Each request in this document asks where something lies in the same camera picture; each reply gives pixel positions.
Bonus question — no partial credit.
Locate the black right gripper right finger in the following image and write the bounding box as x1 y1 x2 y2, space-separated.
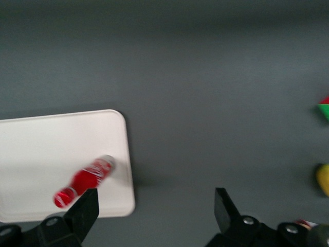
205 187 268 247

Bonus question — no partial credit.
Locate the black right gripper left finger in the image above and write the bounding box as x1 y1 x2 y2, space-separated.
35 188 100 247

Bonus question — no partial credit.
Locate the red coke bottle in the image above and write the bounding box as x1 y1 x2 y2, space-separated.
53 154 116 209

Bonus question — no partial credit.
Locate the pale pink plastic tray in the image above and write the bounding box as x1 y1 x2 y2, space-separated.
0 109 136 223

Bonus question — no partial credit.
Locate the red Walkers cookie box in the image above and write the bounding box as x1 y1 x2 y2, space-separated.
294 218 319 230

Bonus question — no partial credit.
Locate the yellow lemon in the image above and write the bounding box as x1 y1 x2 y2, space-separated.
316 163 329 198

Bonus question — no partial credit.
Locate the colourful puzzle cube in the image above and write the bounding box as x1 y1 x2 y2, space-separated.
317 95 329 125

